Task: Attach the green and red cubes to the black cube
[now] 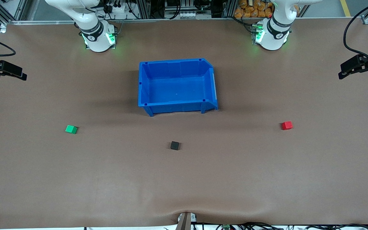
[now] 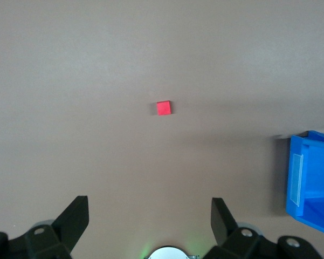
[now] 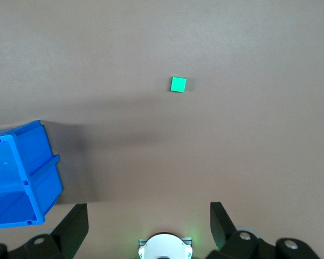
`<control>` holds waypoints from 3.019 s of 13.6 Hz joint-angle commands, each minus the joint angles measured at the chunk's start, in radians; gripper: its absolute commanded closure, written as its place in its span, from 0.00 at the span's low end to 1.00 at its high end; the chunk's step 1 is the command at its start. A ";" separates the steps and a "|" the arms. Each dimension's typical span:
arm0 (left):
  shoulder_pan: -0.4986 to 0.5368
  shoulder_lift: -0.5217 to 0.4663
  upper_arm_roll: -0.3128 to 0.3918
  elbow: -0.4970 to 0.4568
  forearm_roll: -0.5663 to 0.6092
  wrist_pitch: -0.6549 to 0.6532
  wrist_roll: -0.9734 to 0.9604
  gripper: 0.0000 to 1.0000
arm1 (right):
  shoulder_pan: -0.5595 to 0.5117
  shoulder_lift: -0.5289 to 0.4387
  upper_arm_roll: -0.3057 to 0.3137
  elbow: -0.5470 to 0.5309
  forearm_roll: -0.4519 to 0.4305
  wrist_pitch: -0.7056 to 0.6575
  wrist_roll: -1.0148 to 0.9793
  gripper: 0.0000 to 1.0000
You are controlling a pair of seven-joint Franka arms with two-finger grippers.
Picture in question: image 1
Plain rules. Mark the green cube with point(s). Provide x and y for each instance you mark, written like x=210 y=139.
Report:
x=71 y=129

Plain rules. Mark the red cube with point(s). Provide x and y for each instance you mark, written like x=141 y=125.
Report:
x=287 y=125

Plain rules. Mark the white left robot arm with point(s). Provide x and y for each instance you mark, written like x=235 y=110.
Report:
x=275 y=35

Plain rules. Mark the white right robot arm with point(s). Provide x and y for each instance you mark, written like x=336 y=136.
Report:
x=96 y=35

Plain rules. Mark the black cube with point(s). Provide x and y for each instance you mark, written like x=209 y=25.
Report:
x=174 y=145

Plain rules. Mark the orange snack packet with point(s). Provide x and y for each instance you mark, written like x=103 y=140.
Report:
x=239 y=13
x=252 y=13
x=264 y=12
x=243 y=3

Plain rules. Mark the white power strip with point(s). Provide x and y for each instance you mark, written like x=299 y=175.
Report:
x=118 y=8

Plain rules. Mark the blue plastic storage bin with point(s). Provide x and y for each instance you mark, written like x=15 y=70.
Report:
x=177 y=88

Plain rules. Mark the white connector strip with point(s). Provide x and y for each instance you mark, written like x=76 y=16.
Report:
x=187 y=15

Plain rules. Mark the small green circuit board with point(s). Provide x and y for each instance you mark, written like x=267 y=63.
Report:
x=226 y=227

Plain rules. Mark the aluminium table edge rail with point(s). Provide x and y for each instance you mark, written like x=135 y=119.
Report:
x=187 y=19

